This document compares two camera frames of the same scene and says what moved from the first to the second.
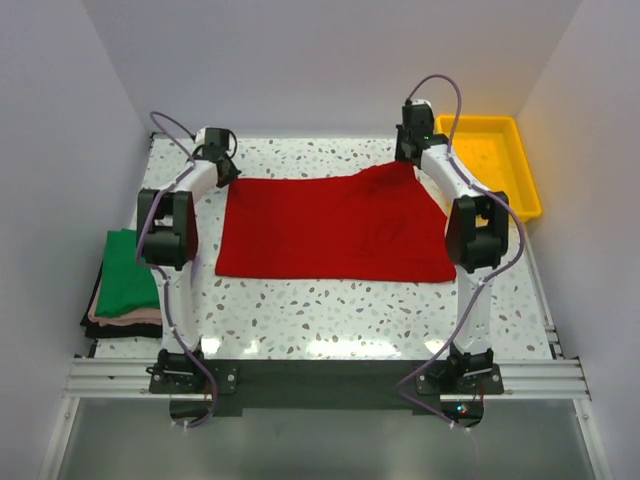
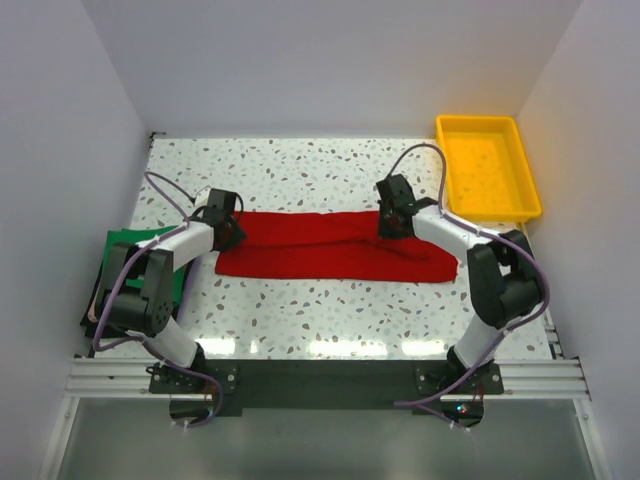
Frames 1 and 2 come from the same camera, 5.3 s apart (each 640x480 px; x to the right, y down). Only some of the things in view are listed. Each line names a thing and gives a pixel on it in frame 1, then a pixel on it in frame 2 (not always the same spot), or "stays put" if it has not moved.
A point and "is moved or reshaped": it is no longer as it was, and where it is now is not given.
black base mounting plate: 200,391 stays put
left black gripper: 232,173 to 237,236
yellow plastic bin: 490,150 stays put
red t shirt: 368,224 is moved or reshaped
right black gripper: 400,154 to 383,231
